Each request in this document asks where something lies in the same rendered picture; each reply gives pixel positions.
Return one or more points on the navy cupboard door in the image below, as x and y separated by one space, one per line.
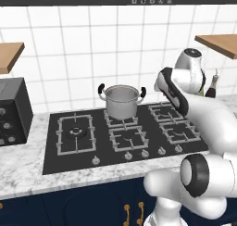
20 212
89 205
148 211

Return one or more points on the black toaster oven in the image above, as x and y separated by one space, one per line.
14 112

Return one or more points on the wooden wall shelf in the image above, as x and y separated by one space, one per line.
220 43
9 55

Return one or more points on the silver hob knob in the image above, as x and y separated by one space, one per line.
96 160
145 153
161 150
178 148
128 156

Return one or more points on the black gas hob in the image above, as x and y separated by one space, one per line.
102 149

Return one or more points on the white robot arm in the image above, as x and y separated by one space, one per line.
213 124

